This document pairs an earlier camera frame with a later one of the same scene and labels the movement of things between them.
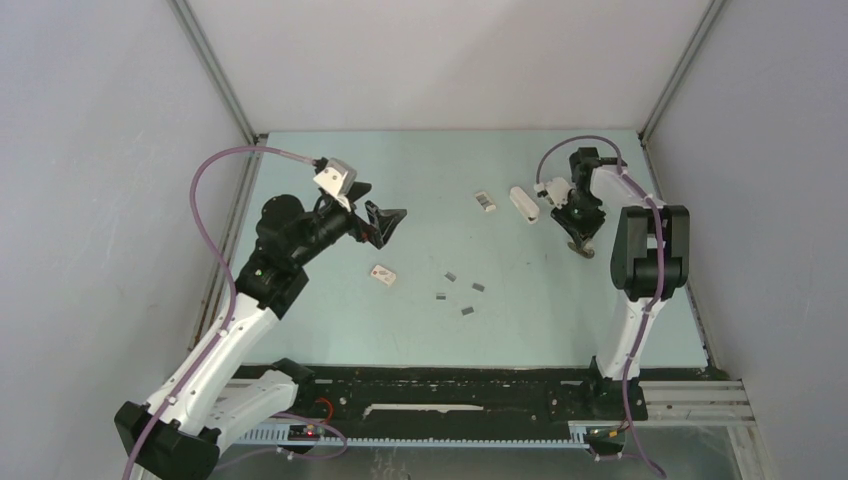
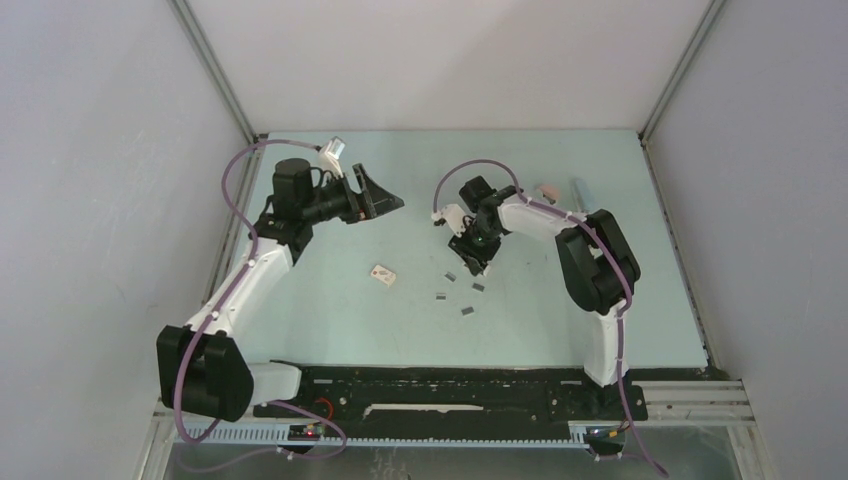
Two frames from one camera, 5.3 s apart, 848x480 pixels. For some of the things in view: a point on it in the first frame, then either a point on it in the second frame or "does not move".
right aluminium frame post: [697, 35] does not move
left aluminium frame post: [209, 58] does not move
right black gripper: [579, 231] to [463, 247]
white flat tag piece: [383, 275] does not move
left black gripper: [381, 221] to [374, 201]
